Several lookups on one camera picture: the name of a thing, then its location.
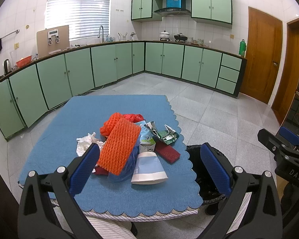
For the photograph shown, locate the white tissue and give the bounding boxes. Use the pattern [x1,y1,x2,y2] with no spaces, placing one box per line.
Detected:
[76,132,105,157]

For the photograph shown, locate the blue plastic bag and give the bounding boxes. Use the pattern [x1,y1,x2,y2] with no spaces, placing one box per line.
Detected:
[108,136,140,182]

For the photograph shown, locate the dark red scouring pad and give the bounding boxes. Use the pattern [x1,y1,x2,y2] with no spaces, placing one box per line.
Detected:
[154,141,180,164]

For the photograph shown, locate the orange foam fruit net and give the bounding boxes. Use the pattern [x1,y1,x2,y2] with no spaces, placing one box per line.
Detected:
[97,112,141,175]

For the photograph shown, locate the blue white paper cup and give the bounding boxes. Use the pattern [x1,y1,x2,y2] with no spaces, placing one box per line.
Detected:
[131,152,168,185]

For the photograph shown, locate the blue green milk carton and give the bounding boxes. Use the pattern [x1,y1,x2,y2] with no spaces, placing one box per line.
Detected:
[136,120,156,153]

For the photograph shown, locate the red plastic bag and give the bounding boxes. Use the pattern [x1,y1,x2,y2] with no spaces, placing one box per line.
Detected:
[122,114,144,123]

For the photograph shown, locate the black trash bin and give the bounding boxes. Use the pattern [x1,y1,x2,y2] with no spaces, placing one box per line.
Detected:
[186,143,233,215]

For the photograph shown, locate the green lower kitchen cabinets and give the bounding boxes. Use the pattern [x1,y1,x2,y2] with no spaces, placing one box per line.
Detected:
[0,41,247,139]

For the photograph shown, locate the kitchen faucet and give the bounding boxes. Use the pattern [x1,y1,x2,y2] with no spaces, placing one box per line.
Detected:
[98,25,105,43]

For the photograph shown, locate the wooden door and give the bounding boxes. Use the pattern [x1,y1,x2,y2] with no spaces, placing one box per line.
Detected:
[240,7,283,104]
[272,18,299,124]

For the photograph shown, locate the green bottle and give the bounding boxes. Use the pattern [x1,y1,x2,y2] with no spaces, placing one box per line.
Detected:
[239,39,247,57]

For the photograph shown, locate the black wok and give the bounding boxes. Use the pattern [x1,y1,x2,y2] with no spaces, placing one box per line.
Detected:
[174,33,188,43]

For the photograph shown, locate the steel electric kettle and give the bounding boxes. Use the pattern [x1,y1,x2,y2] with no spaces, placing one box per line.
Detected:
[2,59,12,75]

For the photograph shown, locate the white cooking pot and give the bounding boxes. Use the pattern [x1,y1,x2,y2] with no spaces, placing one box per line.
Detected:
[159,31,170,42]

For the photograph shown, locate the red plastic basin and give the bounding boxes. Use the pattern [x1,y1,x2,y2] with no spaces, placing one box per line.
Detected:
[16,56,32,68]

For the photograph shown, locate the range hood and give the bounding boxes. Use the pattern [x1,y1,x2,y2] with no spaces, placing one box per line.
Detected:
[154,0,191,17]

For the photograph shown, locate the brown cardboard board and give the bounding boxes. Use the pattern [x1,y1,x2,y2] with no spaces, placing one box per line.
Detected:
[36,25,70,58]

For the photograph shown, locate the window blinds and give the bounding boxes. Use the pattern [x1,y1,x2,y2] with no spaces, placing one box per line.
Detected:
[45,0,111,40]

